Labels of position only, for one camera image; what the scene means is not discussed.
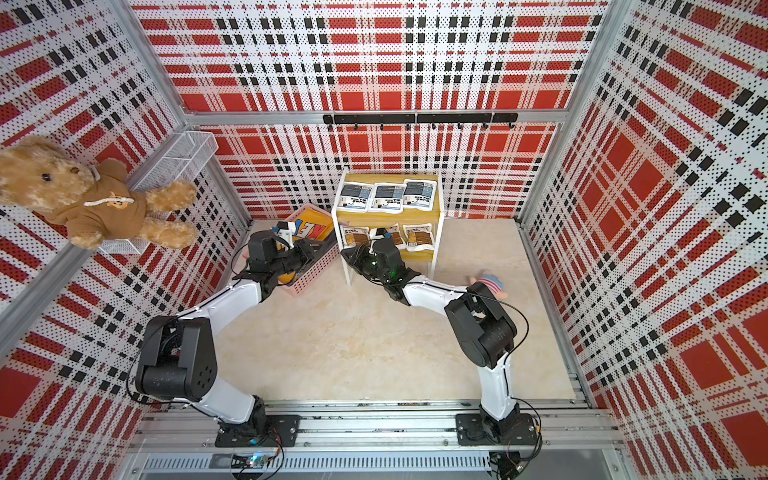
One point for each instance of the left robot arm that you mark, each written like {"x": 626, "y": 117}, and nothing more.
{"x": 177, "y": 363}

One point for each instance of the yellow printed cloth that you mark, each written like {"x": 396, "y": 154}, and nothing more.
{"x": 314, "y": 224}

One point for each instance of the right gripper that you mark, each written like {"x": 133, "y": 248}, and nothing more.
{"x": 357, "y": 258}

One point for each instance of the small circuit board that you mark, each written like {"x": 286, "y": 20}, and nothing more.
{"x": 253, "y": 461}

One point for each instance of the brown coffee bag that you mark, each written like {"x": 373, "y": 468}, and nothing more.
{"x": 397, "y": 237}
{"x": 419, "y": 237}
{"x": 352, "y": 236}

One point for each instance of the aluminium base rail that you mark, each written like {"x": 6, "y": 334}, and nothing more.
{"x": 382, "y": 439}

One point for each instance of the black wall hook rail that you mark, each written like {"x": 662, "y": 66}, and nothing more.
{"x": 357, "y": 120}

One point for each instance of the brown teddy bear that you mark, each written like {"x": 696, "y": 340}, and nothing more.
{"x": 92, "y": 202}

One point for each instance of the pink plastic basket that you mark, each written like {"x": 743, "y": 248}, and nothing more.
{"x": 266, "y": 261}

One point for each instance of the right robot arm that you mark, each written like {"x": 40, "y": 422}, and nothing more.
{"x": 484, "y": 331}

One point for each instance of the plush doll head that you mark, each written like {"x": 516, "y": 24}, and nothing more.
{"x": 493, "y": 283}

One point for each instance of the grey coffee bag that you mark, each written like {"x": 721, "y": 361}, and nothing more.
{"x": 419, "y": 194}
{"x": 354, "y": 197}
{"x": 387, "y": 198}

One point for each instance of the yellow two-tier shelf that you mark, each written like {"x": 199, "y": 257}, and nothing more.
{"x": 409, "y": 216}

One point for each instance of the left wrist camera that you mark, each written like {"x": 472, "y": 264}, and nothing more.
{"x": 284, "y": 232}

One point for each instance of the white wire basket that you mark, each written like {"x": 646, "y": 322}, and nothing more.
{"x": 181, "y": 157}

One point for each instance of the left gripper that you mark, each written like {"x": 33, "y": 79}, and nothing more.
{"x": 306, "y": 251}

